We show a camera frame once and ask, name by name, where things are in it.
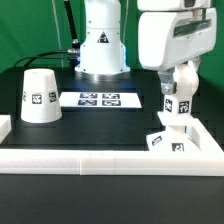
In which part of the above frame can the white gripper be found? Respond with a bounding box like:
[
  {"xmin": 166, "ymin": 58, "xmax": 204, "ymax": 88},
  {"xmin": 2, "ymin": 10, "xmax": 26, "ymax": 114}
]
[{"xmin": 138, "ymin": 8, "xmax": 217, "ymax": 95}]

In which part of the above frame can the white lamp bulb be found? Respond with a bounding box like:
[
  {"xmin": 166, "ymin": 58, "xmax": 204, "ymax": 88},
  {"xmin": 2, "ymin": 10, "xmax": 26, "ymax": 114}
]
[{"xmin": 164, "ymin": 64, "xmax": 199, "ymax": 133}]

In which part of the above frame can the white lamp base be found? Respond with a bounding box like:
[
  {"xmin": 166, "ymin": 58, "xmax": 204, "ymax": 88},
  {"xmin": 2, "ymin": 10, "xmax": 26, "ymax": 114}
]
[{"xmin": 146, "ymin": 130, "xmax": 200, "ymax": 154}]

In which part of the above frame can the white lamp shade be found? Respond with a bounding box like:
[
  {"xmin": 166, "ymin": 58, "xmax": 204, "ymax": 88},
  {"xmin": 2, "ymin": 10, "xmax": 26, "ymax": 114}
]
[{"xmin": 21, "ymin": 68, "xmax": 62, "ymax": 123}]

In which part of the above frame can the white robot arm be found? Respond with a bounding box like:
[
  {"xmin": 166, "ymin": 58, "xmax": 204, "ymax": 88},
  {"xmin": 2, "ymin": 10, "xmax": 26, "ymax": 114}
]
[{"xmin": 76, "ymin": 0, "xmax": 217, "ymax": 95}]

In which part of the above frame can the white marker sheet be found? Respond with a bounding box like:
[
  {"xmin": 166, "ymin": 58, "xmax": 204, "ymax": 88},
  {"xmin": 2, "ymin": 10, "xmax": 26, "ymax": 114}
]
[{"xmin": 60, "ymin": 92, "xmax": 141, "ymax": 108}]

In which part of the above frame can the white right wall rail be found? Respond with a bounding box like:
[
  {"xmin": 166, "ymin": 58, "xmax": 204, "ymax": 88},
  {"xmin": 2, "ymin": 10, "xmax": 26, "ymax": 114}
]
[{"xmin": 156, "ymin": 111, "xmax": 224, "ymax": 154}]

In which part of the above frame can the black cable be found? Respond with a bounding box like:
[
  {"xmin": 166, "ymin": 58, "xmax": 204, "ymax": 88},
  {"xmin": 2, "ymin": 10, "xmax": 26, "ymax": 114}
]
[{"xmin": 13, "ymin": 48, "xmax": 80, "ymax": 68}]

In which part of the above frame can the white left wall piece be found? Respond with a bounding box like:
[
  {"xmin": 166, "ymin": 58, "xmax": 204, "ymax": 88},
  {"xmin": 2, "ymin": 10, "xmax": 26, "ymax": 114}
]
[{"xmin": 0, "ymin": 115, "xmax": 11, "ymax": 144}]

